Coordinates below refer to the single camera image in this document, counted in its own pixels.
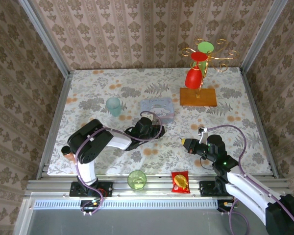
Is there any red wine glass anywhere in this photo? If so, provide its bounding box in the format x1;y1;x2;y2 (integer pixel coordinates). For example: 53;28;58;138
185;51;209;90

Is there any black electronics box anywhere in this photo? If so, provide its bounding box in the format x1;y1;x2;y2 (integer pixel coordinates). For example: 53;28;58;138
217;199;236;212
80;199;100;212

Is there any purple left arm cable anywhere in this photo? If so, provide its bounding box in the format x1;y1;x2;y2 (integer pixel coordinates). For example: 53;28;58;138
74;111;164;196

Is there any brown bottle with black cap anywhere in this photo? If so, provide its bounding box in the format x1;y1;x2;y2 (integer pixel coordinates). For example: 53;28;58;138
61;145;77;163

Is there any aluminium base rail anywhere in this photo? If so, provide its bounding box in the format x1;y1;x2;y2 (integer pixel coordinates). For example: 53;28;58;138
26;174;291;199

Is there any frosted blue plastic cup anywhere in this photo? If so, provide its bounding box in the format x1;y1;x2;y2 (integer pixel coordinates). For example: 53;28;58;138
105;97;123;118

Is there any green plastic cup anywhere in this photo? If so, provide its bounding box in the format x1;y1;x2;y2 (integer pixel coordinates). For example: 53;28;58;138
127;170;147;192

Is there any aluminium frame post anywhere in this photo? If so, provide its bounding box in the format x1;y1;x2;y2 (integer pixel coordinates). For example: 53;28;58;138
17;0;74;78
240;0;289;74

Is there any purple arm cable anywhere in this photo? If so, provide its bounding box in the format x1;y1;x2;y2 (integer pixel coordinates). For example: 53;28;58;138
74;111;164;196
207;124;294;230

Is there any gold wire rack wooden base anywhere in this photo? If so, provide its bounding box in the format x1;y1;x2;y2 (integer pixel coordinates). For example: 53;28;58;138
179;38;239;107

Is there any red snack packet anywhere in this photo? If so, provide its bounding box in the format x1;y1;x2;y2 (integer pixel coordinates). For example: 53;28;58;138
171;171;191;194

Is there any thin black wire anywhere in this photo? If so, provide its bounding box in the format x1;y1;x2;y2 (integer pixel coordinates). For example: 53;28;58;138
199;156;213;170

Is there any white slotted cable duct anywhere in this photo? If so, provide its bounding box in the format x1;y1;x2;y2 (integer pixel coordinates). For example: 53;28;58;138
33;198;219;209

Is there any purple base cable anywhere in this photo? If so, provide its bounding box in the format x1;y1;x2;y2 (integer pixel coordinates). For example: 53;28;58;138
220;198;250;235
80;191;104;216

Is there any green wine glass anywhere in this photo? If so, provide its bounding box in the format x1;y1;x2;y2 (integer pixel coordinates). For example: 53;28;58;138
192;42;215;74

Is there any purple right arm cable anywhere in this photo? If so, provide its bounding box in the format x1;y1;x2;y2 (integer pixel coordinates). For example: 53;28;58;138
207;124;294;230

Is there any floral tablecloth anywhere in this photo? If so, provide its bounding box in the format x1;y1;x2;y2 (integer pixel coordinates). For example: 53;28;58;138
47;68;272;176

